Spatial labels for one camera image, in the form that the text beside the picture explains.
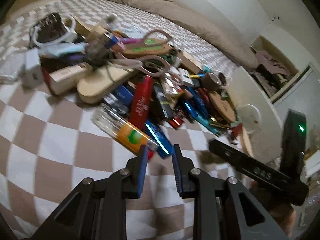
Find round cork coaster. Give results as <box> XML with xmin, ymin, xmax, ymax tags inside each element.
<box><xmin>209</xmin><ymin>92</ymin><xmax>236</xmax><ymax>123</ymax></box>

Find person's right hand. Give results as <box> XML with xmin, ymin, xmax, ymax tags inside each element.
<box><xmin>249</xmin><ymin>181</ymin><xmax>297</xmax><ymax>237</ymax></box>

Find white storage box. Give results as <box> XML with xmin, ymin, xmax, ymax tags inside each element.
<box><xmin>227</xmin><ymin>67</ymin><xmax>282</xmax><ymax>163</ymax></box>

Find orange label clear bottle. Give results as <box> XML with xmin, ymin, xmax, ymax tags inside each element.
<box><xmin>92</xmin><ymin>103</ymin><xmax>159</xmax><ymax>154</ymax></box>

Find dark blue lighter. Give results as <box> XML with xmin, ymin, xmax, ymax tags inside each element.
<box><xmin>145</xmin><ymin>120</ymin><xmax>174</xmax><ymax>159</ymax></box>

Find dark red long lighter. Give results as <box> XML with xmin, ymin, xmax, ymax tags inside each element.
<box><xmin>129</xmin><ymin>75</ymin><xmax>154</xmax><ymax>131</ymax></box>

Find wooden paddle board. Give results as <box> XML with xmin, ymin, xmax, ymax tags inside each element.
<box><xmin>76</xmin><ymin>64</ymin><xmax>138</xmax><ymax>104</ymax></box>

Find brown bandage roll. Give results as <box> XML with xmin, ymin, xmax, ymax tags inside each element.
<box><xmin>201</xmin><ymin>72</ymin><xmax>222</xmax><ymax>91</ymax></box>

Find white charger adapter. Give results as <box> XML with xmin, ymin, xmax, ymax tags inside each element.
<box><xmin>21</xmin><ymin>48</ymin><xmax>43</xmax><ymax>88</ymax></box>

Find pink scissors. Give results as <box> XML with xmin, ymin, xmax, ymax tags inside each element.
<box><xmin>110</xmin><ymin>29</ymin><xmax>172</xmax><ymax>77</ymax></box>

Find beige rumpled duvet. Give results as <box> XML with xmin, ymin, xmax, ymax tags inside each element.
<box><xmin>83</xmin><ymin>0</ymin><xmax>258</xmax><ymax>69</ymax></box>

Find wall closet niche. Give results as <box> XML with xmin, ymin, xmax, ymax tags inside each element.
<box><xmin>251</xmin><ymin>36</ymin><xmax>310</xmax><ymax>104</ymax></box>

